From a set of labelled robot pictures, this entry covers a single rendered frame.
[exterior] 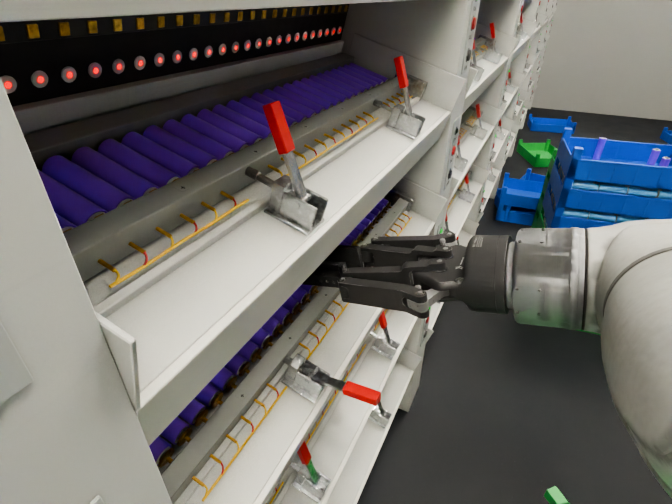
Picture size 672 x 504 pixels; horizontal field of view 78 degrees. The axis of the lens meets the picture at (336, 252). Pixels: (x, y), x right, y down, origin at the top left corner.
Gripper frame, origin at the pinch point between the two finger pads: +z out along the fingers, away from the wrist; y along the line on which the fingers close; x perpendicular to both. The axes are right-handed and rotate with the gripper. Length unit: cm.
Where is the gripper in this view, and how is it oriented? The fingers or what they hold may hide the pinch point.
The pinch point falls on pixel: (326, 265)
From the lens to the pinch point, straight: 48.9
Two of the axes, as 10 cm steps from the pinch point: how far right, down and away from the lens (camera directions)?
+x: 2.1, 8.8, 4.3
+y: -4.4, 4.8, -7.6
